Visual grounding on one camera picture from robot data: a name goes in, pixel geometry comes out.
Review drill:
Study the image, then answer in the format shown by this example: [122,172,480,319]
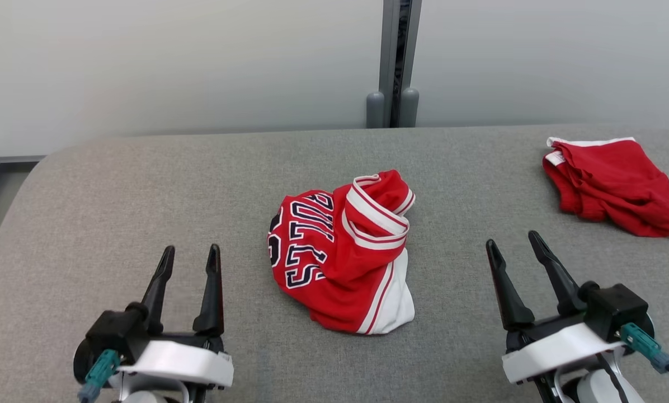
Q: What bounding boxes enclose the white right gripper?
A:
[486,229,627,403]

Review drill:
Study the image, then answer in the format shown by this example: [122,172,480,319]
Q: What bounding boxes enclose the red basketball jersey white trim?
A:
[267,170,416,336]

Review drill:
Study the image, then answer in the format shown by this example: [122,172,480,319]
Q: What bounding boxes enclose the grey metal partition post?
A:
[380,0,423,128]

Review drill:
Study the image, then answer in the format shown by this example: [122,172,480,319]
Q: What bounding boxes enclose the red shorts with white band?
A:
[542,136,669,238]

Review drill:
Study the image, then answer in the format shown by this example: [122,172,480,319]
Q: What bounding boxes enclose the thin black right cable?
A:
[595,353,630,403]

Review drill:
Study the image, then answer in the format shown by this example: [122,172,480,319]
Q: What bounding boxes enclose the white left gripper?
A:
[110,243,235,403]

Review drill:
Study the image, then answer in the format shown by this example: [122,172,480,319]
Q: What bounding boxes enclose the teal cable connector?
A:
[77,349,120,403]
[619,322,669,374]

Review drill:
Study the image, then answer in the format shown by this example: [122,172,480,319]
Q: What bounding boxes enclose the grey cylindrical post foot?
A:
[400,87,420,128]
[366,91,385,129]

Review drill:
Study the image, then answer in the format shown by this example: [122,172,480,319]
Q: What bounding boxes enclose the teal right cable connector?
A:
[619,322,669,374]

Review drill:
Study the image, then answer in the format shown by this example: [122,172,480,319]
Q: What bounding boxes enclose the teal left cable connector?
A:
[77,349,120,403]

